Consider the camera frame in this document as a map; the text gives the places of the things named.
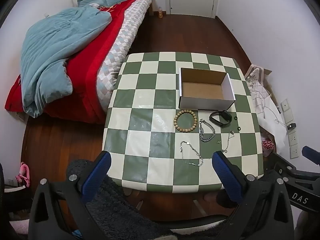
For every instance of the orange drink bottle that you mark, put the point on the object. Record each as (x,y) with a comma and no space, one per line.
(160,13)

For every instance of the pink slippers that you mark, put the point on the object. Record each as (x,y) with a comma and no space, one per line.
(23,173)

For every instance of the red patterned packet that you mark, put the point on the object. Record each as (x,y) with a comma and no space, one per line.
(267,145)

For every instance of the white floral bag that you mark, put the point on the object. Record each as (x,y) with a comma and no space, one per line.
(255,76)

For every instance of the diamond pattern bed sheet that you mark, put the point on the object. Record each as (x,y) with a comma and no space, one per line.
(122,45)

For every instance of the white wall socket plate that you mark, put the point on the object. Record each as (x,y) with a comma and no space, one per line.
(285,105)
(288,118)
(294,152)
(292,138)

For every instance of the light blue quilt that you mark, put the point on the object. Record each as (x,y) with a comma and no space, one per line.
(57,45)

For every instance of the dark fuzzy pants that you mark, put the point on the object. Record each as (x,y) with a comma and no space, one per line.
(120,205)

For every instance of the black wall plug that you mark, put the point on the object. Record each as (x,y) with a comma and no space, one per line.
(291,126)

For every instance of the black smart band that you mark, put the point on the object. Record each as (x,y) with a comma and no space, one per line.
(226,117)

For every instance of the white bag with papers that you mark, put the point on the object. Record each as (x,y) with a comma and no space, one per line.
(267,110)

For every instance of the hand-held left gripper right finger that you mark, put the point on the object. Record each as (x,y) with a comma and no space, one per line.
(226,175)

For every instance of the red blanket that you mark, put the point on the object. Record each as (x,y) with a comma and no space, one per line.
(87,65)

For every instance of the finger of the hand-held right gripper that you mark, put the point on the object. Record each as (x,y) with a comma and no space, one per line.
(310,153)
(292,170)

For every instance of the white cardboard box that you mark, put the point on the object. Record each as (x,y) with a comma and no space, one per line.
(200,102)

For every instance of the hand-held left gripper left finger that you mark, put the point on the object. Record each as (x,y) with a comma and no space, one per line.
(96,177)

